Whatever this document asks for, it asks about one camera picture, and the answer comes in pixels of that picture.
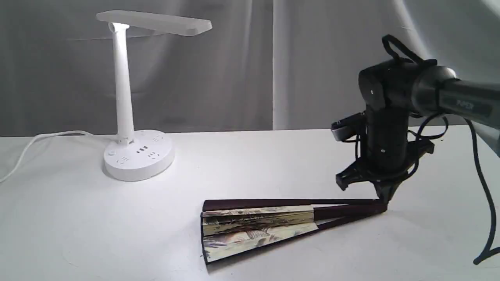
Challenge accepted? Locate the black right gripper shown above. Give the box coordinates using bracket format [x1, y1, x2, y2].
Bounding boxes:
[336, 107, 434, 204]

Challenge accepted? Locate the painted paper folding fan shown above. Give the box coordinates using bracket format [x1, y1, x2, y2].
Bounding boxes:
[200, 199, 388, 265]

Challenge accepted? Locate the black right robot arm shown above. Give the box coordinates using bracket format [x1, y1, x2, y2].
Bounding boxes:
[331, 59, 499, 202]

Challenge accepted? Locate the white desk lamp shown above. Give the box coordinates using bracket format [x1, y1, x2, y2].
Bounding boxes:
[96, 10, 213, 181]

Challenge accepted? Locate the grey backdrop curtain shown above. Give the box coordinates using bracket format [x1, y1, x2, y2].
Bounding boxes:
[0, 0, 499, 137]

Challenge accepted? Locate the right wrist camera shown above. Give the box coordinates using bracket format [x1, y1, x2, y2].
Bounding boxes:
[330, 112, 366, 142]

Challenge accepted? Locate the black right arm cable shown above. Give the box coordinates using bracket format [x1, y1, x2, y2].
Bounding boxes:
[336, 34, 500, 266]

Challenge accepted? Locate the white lamp power cable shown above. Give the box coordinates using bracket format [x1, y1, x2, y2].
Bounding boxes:
[0, 130, 118, 184]

